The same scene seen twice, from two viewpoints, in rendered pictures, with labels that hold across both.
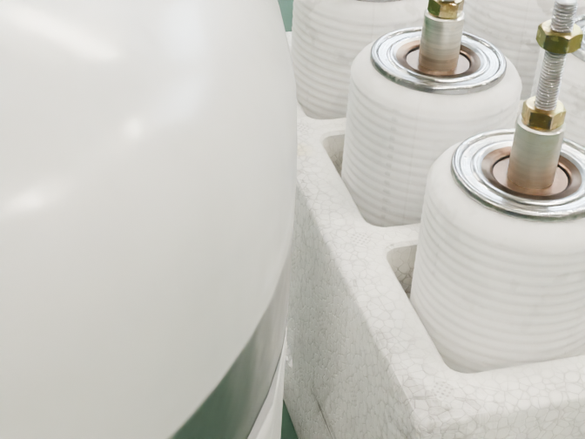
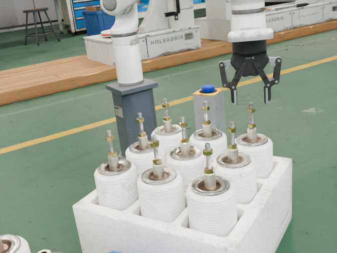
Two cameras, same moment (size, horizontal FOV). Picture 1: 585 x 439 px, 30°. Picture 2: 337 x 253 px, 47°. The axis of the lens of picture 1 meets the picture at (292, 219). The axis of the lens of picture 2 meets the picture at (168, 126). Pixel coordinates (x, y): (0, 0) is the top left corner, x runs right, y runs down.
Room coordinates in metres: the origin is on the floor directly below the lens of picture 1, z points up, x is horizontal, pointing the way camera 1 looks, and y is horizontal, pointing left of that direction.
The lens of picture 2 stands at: (1.20, -0.74, 0.63)
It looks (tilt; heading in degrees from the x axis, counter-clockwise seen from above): 20 degrees down; 140
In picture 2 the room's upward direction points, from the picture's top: 6 degrees counter-clockwise
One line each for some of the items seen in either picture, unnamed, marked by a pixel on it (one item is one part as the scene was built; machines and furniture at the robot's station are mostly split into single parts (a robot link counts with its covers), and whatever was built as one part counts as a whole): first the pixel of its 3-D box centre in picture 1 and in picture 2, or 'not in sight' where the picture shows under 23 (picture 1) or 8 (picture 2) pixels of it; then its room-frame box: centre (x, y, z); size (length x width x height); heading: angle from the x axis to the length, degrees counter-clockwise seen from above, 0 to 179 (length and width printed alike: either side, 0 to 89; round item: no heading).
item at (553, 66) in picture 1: (550, 78); (166, 112); (0.44, -0.11, 0.30); 0.01 x 0.01 x 0.08
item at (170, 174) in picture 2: not in sight; (159, 175); (0.62, -0.30, 0.25); 0.08 x 0.08 x 0.01
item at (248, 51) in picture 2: not in sight; (249, 54); (0.66, -0.04, 0.46); 0.08 x 0.08 x 0.09
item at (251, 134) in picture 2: not in sight; (251, 134); (0.66, -0.04, 0.26); 0.02 x 0.02 x 0.03
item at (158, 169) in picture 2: not in sight; (158, 170); (0.62, -0.30, 0.26); 0.02 x 0.02 x 0.03
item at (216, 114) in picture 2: not in sight; (211, 140); (0.43, 0.07, 0.16); 0.07 x 0.07 x 0.31; 17
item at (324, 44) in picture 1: (358, 101); (253, 173); (0.66, -0.04, 0.16); 0.10 x 0.10 x 0.18
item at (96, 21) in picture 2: not in sight; (104, 22); (-3.59, 2.28, 0.19); 0.50 x 0.41 x 0.37; 174
